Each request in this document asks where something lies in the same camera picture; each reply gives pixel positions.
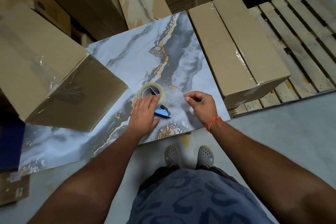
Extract person's right hand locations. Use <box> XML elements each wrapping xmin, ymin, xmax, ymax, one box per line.
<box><xmin>183</xmin><ymin>91</ymin><xmax>222</xmax><ymax>127</ymax></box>

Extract person's left hand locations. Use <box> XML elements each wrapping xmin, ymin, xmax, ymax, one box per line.
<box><xmin>127</xmin><ymin>94</ymin><xmax>161</xmax><ymax>139</ymax></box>

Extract blue tape dispenser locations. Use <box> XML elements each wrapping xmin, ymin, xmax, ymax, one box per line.
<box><xmin>143</xmin><ymin>86</ymin><xmax>172</xmax><ymax>119</ymax></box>

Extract large brown cardboard box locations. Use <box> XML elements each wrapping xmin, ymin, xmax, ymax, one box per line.
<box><xmin>0</xmin><ymin>3</ymin><xmax>128</xmax><ymax>132</ymax></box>

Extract person's right forearm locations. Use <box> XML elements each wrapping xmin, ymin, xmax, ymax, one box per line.
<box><xmin>209</xmin><ymin>120</ymin><xmax>336</xmax><ymax>224</ymax></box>

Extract person's left forearm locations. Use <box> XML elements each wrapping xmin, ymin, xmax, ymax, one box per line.
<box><xmin>27</xmin><ymin>129</ymin><xmax>142</xmax><ymax>224</ymax></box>

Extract person's right grey clog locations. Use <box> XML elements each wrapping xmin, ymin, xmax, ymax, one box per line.
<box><xmin>196</xmin><ymin>145</ymin><xmax>215</xmax><ymax>169</ymax></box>

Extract long flat cardboard box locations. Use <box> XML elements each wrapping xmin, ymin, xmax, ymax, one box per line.
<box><xmin>188</xmin><ymin>0</ymin><xmax>292</xmax><ymax>110</ymax></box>

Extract tall narrow cardboard box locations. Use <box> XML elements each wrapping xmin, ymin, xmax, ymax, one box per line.
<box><xmin>40</xmin><ymin>0</ymin><xmax>128</xmax><ymax>41</ymax></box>

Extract taped square cardboard box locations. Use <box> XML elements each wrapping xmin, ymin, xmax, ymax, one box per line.
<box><xmin>0</xmin><ymin>0</ymin><xmax>72</xmax><ymax>37</ymax></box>

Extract orange thread wristband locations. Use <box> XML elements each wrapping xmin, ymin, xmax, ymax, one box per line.
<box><xmin>205</xmin><ymin>115</ymin><xmax>223</xmax><ymax>132</ymax></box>

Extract blue patterned shorts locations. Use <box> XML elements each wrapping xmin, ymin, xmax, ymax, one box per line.
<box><xmin>126</xmin><ymin>166</ymin><xmax>275</xmax><ymax>224</ymax></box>

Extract beige marble pattern tile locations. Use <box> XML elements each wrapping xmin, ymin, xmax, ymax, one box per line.
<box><xmin>116</xmin><ymin>0</ymin><xmax>173</xmax><ymax>30</ymax></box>

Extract wooden pallet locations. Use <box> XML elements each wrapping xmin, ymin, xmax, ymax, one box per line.
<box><xmin>227</xmin><ymin>0</ymin><xmax>336</xmax><ymax>119</ymax></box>

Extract blue printed flattened carton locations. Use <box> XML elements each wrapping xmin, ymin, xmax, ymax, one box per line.
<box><xmin>0</xmin><ymin>116</ymin><xmax>26</xmax><ymax>172</ymax></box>

